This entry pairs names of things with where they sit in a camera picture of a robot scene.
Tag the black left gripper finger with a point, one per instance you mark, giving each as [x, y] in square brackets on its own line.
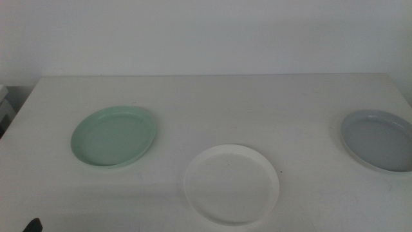
[33, 226]

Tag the pale green shallow bowl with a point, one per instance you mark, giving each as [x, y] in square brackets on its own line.
[112, 137]

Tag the white shallow bowl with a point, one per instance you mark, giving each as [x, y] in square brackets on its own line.
[231, 185]

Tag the grey shallow bowl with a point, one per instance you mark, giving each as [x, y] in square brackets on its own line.
[380, 141]

